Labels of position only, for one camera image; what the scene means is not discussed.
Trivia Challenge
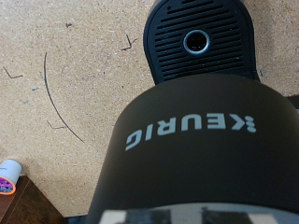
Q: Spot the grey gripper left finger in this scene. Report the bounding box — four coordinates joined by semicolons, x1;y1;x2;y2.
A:
99;209;172;224

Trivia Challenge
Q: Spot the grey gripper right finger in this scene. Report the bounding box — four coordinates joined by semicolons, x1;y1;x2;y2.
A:
201;208;281;224

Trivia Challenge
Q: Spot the black Keurig coffee machine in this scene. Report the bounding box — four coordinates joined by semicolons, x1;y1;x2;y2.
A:
85;0;299;224

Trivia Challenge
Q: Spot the purple-lidded coffee pod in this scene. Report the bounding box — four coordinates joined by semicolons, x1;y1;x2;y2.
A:
0;159;23;196

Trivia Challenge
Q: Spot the brown wooden box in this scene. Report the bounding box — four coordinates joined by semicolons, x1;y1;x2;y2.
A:
0;175;66;224

